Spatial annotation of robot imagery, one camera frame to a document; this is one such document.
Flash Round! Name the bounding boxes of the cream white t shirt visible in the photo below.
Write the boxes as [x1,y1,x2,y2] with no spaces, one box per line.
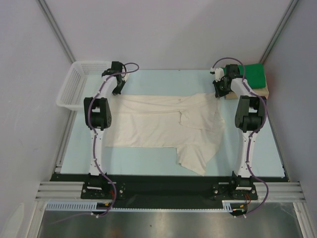
[104,93,225,176]

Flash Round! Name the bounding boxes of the aluminium frame rail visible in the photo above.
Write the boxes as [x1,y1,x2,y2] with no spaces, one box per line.
[35,181,306,202]

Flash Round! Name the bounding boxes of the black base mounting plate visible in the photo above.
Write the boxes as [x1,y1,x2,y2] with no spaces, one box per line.
[49,173,290,210]

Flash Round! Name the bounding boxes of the white plastic mesh basket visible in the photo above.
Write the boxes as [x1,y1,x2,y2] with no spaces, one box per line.
[56,60,111,111]

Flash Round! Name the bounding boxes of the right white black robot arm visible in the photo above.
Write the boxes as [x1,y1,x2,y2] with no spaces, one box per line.
[211,64,267,199]

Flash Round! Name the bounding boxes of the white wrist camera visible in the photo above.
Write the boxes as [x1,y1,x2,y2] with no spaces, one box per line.
[210,67,225,82]
[121,65,129,82]

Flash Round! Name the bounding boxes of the green folded t shirt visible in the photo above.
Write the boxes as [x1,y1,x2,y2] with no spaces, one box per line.
[222,63,266,89]

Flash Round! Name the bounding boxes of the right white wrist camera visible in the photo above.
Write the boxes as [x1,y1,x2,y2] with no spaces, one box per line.
[210,67,225,82]

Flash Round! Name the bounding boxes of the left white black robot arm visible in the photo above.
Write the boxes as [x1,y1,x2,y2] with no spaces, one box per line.
[84,61,126,176]

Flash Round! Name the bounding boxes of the tan folded t shirt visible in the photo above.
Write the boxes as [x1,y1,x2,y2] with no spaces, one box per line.
[225,87,269,100]

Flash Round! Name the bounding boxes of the white slotted cable duct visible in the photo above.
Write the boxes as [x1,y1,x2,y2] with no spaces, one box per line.
[46,201,244,213]

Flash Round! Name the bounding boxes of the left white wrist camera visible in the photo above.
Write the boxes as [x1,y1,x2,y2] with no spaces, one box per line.
[121,65,129,82]

